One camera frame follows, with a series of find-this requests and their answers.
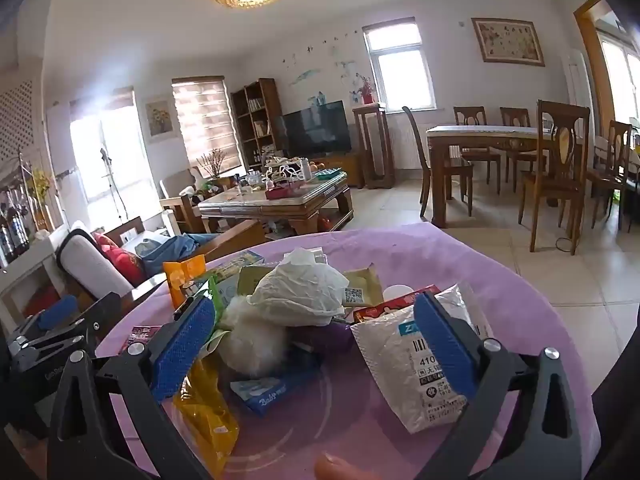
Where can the white cotton ball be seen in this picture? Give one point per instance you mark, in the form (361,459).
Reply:
(250,342)

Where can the red potted plant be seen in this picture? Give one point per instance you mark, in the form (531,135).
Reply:
(366,92)

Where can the person's right hand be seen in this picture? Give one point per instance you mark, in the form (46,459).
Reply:
(345,469)

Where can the bare branch bouquet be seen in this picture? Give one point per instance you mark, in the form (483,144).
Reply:
(212,165)

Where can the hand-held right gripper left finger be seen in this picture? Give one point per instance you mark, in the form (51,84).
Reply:
(182,350)

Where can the olive packet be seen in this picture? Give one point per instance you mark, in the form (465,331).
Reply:
(250,280)

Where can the orange snack packet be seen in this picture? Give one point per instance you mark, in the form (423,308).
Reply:
(179,275)

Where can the row of dark bottles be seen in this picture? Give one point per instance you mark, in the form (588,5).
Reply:
(15,230)

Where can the dark red small box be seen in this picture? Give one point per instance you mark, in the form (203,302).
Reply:
(142,336)

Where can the blue tissue pack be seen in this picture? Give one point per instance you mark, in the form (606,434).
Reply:
(265,390)

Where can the purple tablecloth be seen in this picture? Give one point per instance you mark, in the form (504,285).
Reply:
(500,285)

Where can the yellow flowers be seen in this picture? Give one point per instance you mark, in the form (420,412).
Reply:
(40,185)

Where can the red cushion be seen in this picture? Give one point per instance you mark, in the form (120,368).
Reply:
(122,260)

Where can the white cup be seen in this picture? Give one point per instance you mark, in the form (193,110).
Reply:
(397,293)

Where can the white tall radiator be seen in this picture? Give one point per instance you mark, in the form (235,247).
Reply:
(577,80)

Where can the teal tray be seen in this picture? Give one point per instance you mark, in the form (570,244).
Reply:
(327,174)

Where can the glass balcony door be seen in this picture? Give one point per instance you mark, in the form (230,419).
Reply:
(120,160)

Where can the red printed packet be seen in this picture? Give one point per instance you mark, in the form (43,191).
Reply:
(380,308)

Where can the white plastic bag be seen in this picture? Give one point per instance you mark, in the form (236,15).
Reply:
(300,290)

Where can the wooden dining table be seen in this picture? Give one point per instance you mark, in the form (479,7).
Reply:
(475,140)

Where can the tall wooden plant stand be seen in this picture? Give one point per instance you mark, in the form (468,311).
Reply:
(370,110)

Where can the wooden television cabinet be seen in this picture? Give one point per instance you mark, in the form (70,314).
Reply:
(345,165)

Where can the black television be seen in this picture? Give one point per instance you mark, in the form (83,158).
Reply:
(315,130)

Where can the wooden sofa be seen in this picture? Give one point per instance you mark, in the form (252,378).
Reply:
(85,255)

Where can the white barcode packet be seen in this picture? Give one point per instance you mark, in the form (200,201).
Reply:
(395,360)

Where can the striped roller blind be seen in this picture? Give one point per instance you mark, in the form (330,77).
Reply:
(205,125)

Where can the yellow plastic packet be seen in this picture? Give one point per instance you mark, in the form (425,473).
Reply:
(210,420)

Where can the green plastic packet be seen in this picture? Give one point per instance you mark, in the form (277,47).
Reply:
(212,292)

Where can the wooden dining chair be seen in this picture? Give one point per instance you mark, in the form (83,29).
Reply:
(565,180)
(450,167)
(515,116)
(607,180)
(470,116)

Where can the wooden door frame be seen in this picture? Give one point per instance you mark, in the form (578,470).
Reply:
(590,45)

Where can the pale printed box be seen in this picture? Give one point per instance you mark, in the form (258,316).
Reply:
(240,261)

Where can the blue cloth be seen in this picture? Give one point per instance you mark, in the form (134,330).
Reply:
(175,252)

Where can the white framed window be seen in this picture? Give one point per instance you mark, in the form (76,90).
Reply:
(400,70)

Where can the small flower painting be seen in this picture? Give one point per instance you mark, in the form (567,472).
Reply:
(160,117)

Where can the white bottle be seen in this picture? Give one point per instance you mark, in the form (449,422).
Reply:
(306,170)

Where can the wooden armchair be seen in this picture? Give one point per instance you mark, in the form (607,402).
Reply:
(175,195)

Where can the pink box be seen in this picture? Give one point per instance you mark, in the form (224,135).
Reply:
(282,191)

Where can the wooden bookshelf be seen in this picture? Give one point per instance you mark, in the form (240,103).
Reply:
(267,110)

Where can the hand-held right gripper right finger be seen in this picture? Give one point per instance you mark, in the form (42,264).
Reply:
(445,350)

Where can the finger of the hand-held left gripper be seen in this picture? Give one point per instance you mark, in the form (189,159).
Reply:
(56,310)
(102,315)

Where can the beige paper packet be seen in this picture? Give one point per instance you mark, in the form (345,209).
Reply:
(362,280)

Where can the framed floral picture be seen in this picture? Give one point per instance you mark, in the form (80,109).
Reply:
(507,41)

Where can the black stand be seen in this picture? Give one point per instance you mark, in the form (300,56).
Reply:
(107,180)

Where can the wooden coffee table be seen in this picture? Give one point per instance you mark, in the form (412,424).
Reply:
(280,205)

